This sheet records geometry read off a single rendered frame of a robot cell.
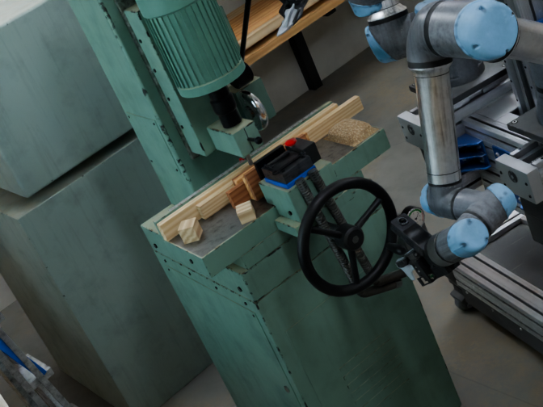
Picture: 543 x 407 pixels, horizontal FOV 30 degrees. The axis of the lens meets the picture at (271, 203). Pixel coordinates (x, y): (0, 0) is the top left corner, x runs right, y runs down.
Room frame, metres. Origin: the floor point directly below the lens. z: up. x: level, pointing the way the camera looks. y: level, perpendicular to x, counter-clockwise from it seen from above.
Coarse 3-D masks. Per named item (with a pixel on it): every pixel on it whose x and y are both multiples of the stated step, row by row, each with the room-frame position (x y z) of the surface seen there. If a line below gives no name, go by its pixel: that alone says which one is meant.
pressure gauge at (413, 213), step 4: (404, 208) 2.31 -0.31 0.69; (408, 208) 2.30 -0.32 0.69; (412, 208) 2.29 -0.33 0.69; (416, 208) 2.30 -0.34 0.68; (420, 208) 2.30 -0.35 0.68; (404, 212) 2.30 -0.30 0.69; (408, 212) 2.29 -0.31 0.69; (412, 212) 2.29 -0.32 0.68; (416, 212) 2.30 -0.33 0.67; (420, 212) 2.30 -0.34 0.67; (412, 216) 2.29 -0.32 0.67; (416, 216) 2.30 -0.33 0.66; (420, 216) 2.30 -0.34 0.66; (424, 216) 2.30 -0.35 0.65; (416, 220) 2.29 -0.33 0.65; (420, 220) 2.30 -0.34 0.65; (420, 224) 2.30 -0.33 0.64
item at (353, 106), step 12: (336, 108) 2.52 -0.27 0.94; (348, 108) 2.52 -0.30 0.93; (360, 108) 2.53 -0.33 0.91; (324, 120) 2.48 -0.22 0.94; (336, 120) 2.50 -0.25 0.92; (312, 132) 2.47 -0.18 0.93; (324, 132) 2.48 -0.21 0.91; (216, 192) 2.35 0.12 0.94; (204, 204) 2.32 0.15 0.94; (216, 204) 2.33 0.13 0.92; (204, 216) 2.31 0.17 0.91
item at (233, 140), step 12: (252, 120) 2.37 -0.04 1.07; (216, 132) 2.42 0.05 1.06; (228, 132) 2.36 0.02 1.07; (240, 132) 2.34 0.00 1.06; (252, 132) 2.36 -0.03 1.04; (216, 144) 2.45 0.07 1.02; (228, 144) 2.38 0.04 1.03; (240, 144) 2.34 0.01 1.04; (252, 144) 2.35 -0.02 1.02; (240, 156) 2.35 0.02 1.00
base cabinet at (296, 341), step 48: (384, 240) 2.32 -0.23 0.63; (192, 288) 2.52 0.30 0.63; (288, 288) 2.20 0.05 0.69; (240, 336) 2.35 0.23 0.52; (288, 336) 2.17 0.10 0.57; (336, 336) 2.22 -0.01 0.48; (384, 336) 2.27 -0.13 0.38; (432, 336) 2.33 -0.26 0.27; (240, 384) 2.54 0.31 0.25; (288, 384) 2.19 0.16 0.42; (336, 384) 2.19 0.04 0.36; (384, 384) 2.25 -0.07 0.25; (432, 384) 2.30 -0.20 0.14
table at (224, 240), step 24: (336, 144) 2.40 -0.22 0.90; (360, 144) 2.34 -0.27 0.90; (384, 144) 2.36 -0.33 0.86; (336, 168) 2.30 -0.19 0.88; (360, 168) 2.33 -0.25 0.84; (216, 216) 2.30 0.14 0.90; (264, 216) 2.20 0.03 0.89; (216, 240) 2.18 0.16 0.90; (240, 240) 2.17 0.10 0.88; (192, 264) 2.20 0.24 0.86; (216, 264) 2.14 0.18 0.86
